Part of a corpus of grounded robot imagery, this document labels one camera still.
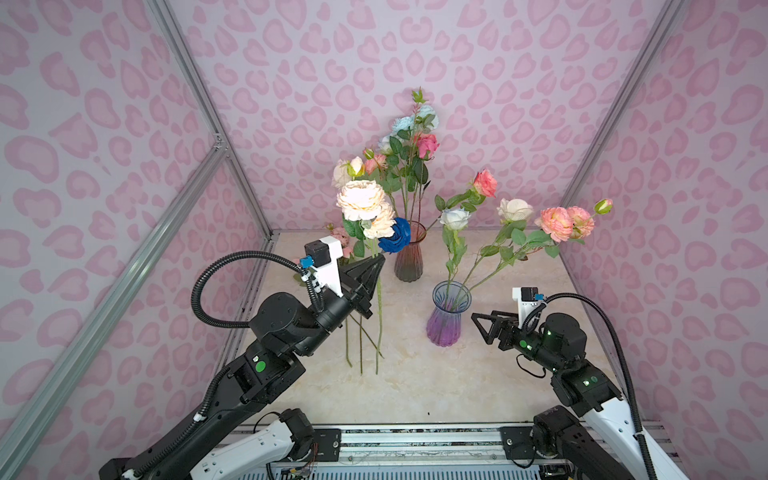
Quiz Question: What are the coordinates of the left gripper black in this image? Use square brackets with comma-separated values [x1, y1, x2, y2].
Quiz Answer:
[295, 252, 383, 361]

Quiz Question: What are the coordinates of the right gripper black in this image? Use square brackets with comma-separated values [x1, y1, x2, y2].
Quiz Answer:
[471, 311, 565, 374]

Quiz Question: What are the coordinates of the red grey glass vase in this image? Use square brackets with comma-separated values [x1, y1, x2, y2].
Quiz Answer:
[394, 221, 426, 283]

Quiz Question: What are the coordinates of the purple glass vase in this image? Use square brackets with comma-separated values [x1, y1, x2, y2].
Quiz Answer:
[426, 281, 472, 347]

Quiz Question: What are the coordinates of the dark blue rose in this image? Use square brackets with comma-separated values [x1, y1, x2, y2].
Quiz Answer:
[378, 217, 411, 254]

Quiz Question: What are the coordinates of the peach spray rose stem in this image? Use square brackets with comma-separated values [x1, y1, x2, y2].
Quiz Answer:
[336, 180, 396, 375]

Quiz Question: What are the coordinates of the cream white rose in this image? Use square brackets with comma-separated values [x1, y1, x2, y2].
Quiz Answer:
[332, 157, 364, 189]

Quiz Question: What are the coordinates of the pale blue white rose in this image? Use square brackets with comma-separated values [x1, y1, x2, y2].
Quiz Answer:
[378, 135, 392, 154]

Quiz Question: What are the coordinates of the small magenta rose bud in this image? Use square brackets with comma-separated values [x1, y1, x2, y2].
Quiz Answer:
[413, 134, 439, 220]

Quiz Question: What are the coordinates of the small pink spray rose stem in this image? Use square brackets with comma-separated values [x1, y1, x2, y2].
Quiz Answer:
[328, 224, 364, 375]

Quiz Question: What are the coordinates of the red pink rose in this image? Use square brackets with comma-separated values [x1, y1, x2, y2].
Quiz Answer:
[427, 169, 498, 230]

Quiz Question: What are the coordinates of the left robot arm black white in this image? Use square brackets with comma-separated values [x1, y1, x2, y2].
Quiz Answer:
[99, 251, 385, 479]

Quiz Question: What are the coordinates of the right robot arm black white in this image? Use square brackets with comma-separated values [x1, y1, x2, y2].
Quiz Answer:
[471, 310, 687, 479]

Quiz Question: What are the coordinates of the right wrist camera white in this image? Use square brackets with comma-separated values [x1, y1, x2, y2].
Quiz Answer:
[512, 287, 544, 328]

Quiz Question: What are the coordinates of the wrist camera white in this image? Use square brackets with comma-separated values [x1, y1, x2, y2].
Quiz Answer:
[299, 236, 343, 297]
[512, 287, 544, 328]

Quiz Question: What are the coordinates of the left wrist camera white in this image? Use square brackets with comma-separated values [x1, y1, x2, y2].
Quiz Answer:
[299, 236, 343, 297]

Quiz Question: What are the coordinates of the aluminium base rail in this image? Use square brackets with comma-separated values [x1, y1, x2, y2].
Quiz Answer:
[161, 421, 685, 480]

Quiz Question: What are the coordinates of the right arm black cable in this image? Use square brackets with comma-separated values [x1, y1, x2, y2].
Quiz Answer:
[521, 292, 661, 480]

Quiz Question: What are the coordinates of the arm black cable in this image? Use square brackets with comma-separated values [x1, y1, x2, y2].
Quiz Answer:
[119, 250, 325, 480]
[521, 292, 661, 480]

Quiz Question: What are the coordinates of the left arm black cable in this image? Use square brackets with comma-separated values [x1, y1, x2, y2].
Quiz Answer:
[119, 250, 325, 480]

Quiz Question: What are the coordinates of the diagonal aluminium frame bar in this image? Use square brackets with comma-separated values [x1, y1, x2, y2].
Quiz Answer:
[1, 145, 228, 479]

